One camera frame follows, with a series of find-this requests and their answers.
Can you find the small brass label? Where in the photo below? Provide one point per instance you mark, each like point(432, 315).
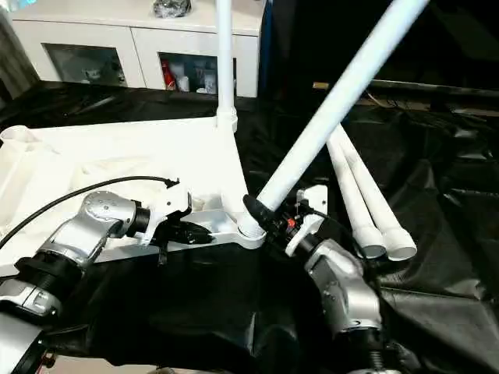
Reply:
point(320, 85)

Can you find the black work mat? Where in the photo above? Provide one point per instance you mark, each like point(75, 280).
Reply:
point(437, 234)

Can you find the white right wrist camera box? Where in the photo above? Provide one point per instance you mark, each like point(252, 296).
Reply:
point(308, 214)

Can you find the white plastic table leg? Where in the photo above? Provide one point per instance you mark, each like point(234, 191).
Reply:
point(378, 202)
point(343, 86)
point(351, 195)
point(225, 62)

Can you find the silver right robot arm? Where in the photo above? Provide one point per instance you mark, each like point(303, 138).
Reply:
point(343, 288)

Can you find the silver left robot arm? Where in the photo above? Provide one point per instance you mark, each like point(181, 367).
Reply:
point(74, 241)

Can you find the white cabinet with glass doors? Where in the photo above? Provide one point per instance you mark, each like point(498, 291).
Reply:
point(117, 35)

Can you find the small white jar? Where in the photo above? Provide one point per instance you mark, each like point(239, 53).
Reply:
point(210, 80)

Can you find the red bottle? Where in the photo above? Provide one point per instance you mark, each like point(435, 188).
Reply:
point(166, 75)

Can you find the grey horizontal rail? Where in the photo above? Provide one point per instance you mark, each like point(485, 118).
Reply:
point(437, 86)

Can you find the white plastic table top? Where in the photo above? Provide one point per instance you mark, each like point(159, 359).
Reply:
point(93, 156)

